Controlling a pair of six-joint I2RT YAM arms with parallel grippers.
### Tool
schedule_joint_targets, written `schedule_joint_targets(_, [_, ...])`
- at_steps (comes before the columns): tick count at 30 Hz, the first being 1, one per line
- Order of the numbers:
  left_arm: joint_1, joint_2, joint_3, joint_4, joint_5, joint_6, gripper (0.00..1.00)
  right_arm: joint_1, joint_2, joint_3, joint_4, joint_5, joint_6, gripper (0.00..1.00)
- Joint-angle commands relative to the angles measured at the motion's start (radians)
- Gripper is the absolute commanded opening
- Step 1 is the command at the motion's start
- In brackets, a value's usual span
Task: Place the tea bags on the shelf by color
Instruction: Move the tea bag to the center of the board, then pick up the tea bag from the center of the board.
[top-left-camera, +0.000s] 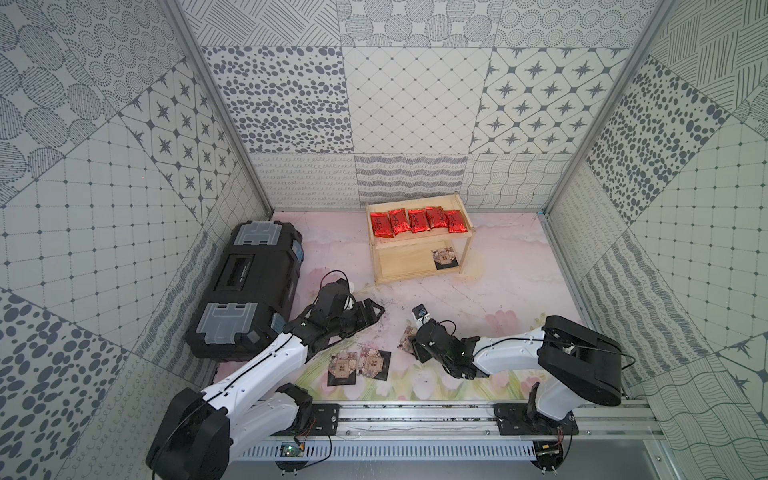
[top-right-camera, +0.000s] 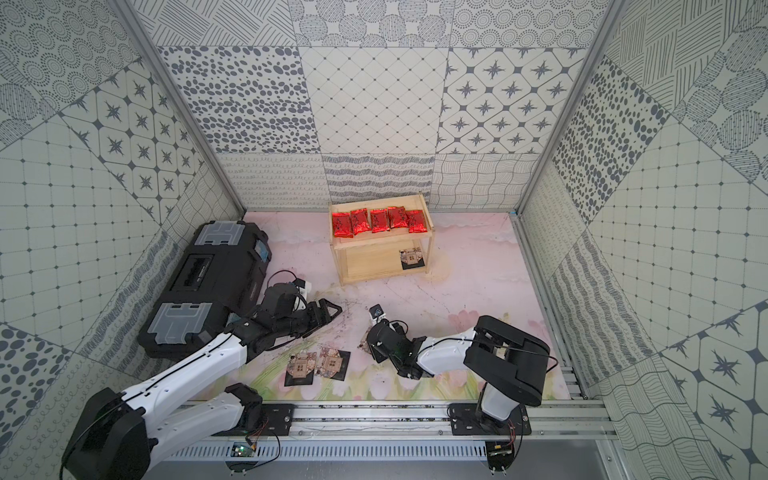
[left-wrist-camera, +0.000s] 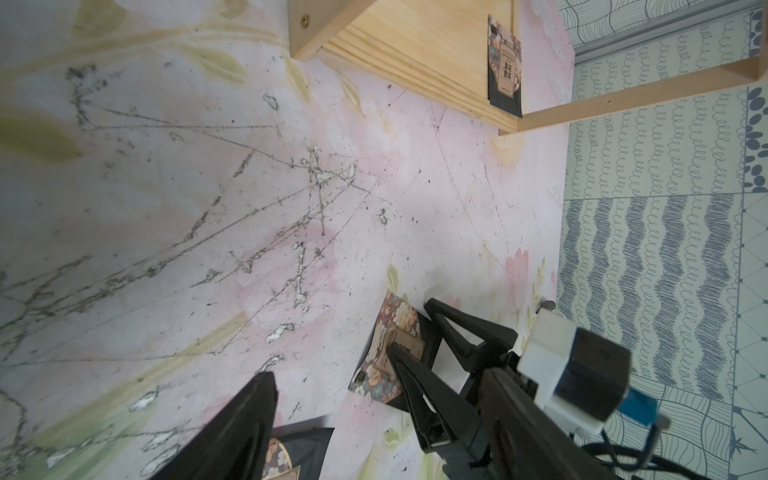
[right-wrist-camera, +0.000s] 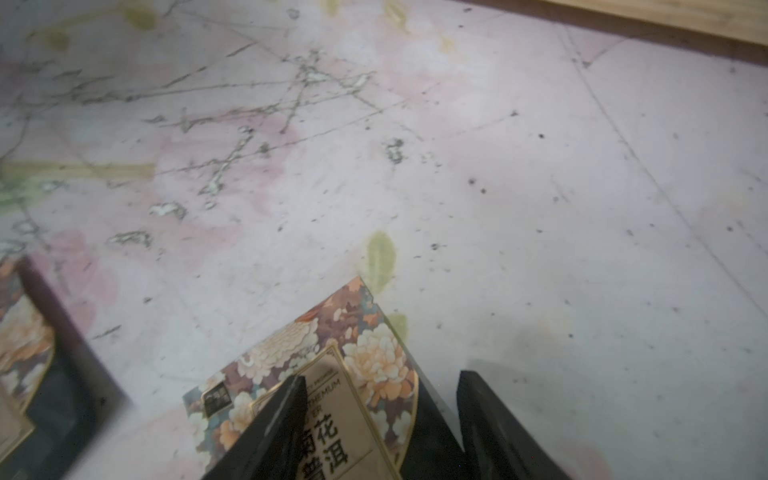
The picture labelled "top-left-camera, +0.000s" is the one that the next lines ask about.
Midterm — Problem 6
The light wooden shelf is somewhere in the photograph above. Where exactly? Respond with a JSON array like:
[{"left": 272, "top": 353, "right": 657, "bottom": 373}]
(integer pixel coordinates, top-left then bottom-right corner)
[{"left": 366, "top": 192, "right": 475, "bottom": 285}]

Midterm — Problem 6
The black plastic toolbox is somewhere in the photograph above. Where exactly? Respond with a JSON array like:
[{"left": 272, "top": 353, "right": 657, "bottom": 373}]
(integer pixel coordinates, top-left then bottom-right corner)
[{"left": 185, "top": 221, "right": 304, "bottom": 362}]

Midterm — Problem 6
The green circuit board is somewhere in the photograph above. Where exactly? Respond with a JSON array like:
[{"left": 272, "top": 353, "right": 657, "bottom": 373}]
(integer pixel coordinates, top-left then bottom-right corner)
[{"left": 280, "top": 442, "right": 304, "bottom": 458}]

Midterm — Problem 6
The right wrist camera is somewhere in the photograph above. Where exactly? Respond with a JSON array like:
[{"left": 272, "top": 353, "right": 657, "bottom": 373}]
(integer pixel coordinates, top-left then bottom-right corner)
[{"left": 412, "top": 304, "right": 430, "bottom": 322}]

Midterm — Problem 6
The brown patterned tea bag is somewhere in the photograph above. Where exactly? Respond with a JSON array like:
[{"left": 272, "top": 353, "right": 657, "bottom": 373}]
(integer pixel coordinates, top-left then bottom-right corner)
[
  {"left": 357, "top": 346, "right": 392, "bottom": 381},
  {"left": 327, "top": 352, "right": 358, "bottom": 387},
  {"left": 432, "top": 247, "right": 459, "bottom": 271},
  {"left": 398, "top": 326, "right": 417, "bottom": 355}
]

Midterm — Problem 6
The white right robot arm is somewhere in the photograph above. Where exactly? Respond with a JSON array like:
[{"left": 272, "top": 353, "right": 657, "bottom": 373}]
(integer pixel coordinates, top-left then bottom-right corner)
[{"left": 410, "top": 315, "right": 625, "bottom": 422}]

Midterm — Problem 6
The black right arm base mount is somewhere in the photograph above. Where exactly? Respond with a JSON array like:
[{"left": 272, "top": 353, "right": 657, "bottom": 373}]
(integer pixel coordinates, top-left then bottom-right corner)
[{"left": 493, "top": 382, "right": 579, "bottom": 436}]

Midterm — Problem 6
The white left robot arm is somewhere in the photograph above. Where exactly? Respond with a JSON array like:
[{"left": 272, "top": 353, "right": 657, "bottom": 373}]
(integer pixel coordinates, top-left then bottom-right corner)
[{"left": 145, "top": 279, "right": 385, "bottom": 479}]

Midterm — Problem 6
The red tea bag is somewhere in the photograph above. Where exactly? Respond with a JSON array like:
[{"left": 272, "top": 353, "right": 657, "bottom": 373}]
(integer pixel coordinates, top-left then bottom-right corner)
[
  {"left": 388, "top": 208, "right": 411, "bottom": 236},
  {"left": 444, "top": 210, "right": 469, "bottom": 233},
  {"left": 408, "top": 209, "right": 430, "bottom": 233},
  {"left": 370, "top": 212, "right": 395, "bottom": 238},
  {"left": 425, "top": 207, "right": 449, "bottom": 230}
]

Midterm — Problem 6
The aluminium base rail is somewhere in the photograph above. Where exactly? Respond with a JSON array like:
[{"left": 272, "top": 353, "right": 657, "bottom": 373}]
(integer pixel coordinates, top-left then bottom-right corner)
[{"left": 241, "top": 401, "right": 664, "bottom": 464}]

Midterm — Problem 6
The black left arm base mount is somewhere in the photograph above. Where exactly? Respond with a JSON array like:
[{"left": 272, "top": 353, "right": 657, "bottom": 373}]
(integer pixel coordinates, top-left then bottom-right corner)
[{"left": 277, "top": 383, "right": 340, "bottom": 436}]

